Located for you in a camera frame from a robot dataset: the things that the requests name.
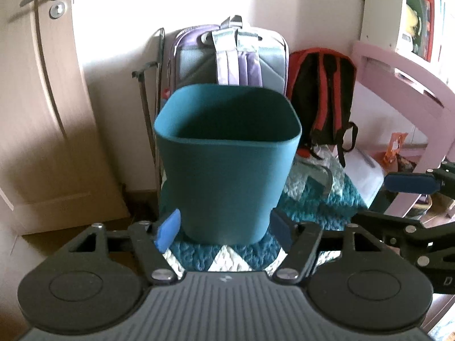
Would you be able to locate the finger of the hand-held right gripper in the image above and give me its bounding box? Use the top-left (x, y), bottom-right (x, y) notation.
top-left (351, 210), bottom-right (455, 268)
top-left (386, 161), bottom-right (455, 197)

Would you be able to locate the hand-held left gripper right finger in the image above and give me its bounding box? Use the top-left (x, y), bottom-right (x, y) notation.
top-left (271, 209), bottom-right (395, 285)

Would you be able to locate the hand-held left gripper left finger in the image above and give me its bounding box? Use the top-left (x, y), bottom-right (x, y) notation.
top-left (53, 209), bottom-right (183, 285)

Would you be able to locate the large teal plastic bin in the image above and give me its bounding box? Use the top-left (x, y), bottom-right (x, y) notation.
top-left (154, 83), bottom-right (303, 245)

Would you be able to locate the small teal bin yellow rim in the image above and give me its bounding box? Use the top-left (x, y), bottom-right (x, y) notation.
top-left (409, 195), bottom-right (433, 218)

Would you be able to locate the orange snack packet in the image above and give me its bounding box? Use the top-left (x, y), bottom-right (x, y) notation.
top-left (384, 132), bottom-right (409, 166)

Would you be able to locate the white storage box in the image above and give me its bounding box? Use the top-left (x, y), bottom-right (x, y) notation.
top-left (343, 145), bottom-right (387, 214)

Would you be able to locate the teal white zigzag quilt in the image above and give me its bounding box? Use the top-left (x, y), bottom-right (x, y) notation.
top-left (162, 145), bottom-right (368, 281)

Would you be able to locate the pink desk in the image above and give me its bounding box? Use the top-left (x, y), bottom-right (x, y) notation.
top-left (351, 41), bottom-right (455, 228)

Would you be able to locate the black metal stand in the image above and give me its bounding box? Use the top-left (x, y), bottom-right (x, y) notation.
top-left (131, 28), bottom-right (166, 199)

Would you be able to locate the red black backpack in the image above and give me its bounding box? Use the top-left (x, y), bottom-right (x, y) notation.
top-left (286, 48), bottom-right (359, 168)

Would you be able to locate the small white device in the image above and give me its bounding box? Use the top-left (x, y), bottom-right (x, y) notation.
top-left (398, 32), bottom-right (415, 52)

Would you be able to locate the red picture book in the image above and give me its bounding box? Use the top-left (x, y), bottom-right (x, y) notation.
top-left (406, 0), bottom-right (437, 60)

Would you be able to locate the beige wooden door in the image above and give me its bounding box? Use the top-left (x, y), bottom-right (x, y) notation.
top-left (0, 0), bottom-right (131, 236)

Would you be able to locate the purple grey backpack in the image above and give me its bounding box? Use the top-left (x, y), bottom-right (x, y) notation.
top-left (170, 15), bottom-right (289, 97)

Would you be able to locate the white bookshelf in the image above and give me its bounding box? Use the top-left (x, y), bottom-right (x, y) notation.
top-left (359, 0), bottom-right (455, 89)

